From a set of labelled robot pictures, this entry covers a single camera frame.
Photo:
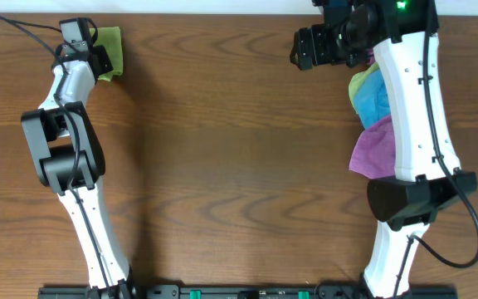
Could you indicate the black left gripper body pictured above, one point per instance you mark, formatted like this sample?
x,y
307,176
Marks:
x,y
104,61

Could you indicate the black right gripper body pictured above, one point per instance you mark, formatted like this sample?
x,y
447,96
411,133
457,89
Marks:
x,y
310,46

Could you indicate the light green microfiber cloth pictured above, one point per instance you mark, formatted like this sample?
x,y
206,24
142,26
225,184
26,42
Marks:
x,y
111,39

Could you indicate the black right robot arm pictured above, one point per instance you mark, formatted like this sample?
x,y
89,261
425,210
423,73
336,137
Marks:
x,y
402,37

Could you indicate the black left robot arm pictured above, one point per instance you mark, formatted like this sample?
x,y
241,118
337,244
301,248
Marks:
x,y
69,160

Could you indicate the purple cloth far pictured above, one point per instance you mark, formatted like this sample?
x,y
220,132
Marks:
x,y
371,58

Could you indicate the purple cloth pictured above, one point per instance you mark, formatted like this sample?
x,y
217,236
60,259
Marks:
x,y
374,153
371,58

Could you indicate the green cloth in pile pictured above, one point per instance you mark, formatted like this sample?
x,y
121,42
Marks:
x,y
357,81

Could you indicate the blue microfiber cloth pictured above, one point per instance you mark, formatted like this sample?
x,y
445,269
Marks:
x,y
371,101

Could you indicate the purple cloth near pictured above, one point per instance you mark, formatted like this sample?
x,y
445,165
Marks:
x,y
374,153

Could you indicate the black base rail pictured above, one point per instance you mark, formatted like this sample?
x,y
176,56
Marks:
x,y
177,292

